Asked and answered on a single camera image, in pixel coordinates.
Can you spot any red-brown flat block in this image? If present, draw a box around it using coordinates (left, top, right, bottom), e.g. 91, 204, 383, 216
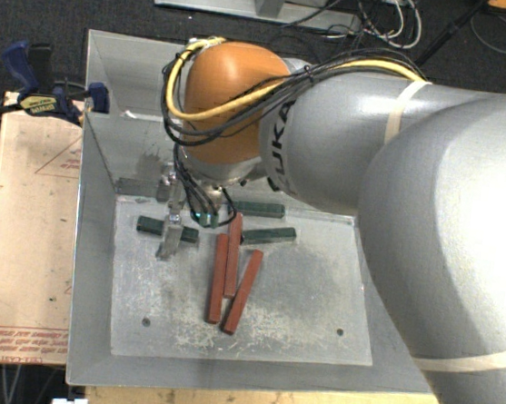
220, 245, 265, 340
220, 212, 247, 300
204, 232, 233, 327

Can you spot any dark green flat block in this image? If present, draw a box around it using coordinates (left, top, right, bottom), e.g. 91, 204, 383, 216
240, 220, 299, 252
134, 214, 202, 246
231, 198, 287, 222

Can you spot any brown cardboard board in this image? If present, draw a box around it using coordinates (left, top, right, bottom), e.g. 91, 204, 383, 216
0, 90, 100, 376

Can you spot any grey metal bin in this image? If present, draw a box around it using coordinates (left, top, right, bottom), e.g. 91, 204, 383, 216
45, 28, 475, 404

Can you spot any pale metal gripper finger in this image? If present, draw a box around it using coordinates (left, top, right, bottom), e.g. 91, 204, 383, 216
155, 171, 177, 205
154, 212, 186, 262

